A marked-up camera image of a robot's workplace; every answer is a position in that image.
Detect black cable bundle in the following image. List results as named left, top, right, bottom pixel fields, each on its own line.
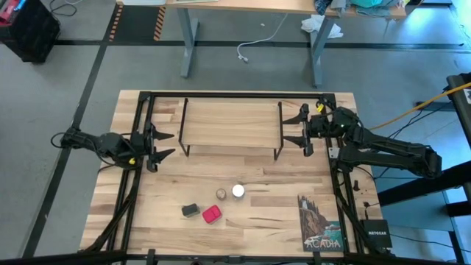
left=82, top=167, right=143, bottom=255

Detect black mat hazard stripes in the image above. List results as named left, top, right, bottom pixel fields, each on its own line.
left=103, top=4, right=167, bottom=42

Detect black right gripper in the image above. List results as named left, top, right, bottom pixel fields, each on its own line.
left=282, top=104, right=334, bottom=158

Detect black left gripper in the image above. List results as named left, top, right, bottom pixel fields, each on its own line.
left=129, top=123, right=177, bottom=173

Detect black metal stand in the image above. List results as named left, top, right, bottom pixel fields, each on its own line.
left=377, top=72, right=471, bottom=265

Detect wooden shelf black metal legs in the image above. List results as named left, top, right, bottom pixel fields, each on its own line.
left=177, top=97, right=285, bottom=161

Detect Acadia postcard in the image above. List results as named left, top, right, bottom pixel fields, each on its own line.
left=297, top=194, right=345, bottom=253

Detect black Netgear switch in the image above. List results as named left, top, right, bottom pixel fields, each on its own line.
left=359, top=219, right=393, bottom=250

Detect white flat box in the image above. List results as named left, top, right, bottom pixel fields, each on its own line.
left=121, top=0, right=167, bottom=7

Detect black metal table frame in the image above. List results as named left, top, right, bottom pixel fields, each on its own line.
left=77, top=91, right=397, bottom=265

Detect red spice tin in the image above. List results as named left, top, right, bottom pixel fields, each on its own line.
left=201, top=205, right=224, bottom=225

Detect black cable yellow tag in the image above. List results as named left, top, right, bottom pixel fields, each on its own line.
left=314, top=96, right=338, bottom=119
left=123, top=146, right=148, bottom=166

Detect white cable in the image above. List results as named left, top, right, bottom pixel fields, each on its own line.
left=236, top=13, right=288, bottom=63

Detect wooden desk grey legs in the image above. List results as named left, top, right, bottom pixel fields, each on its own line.
left=116, top=0, right=408, bottom=89

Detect black crate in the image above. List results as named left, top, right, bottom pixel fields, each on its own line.
left=0, top=0, right=62, bottom=63

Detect red item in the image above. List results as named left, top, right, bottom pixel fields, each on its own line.
left=0, top=0, right=19, bottom=27

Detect white crumpled cloth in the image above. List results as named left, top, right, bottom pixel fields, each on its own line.
left=300, top=13, right=344, bottom=40

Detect dark green spice tin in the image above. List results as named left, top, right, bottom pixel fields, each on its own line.
left=181, top=203, right=202, bottom=218

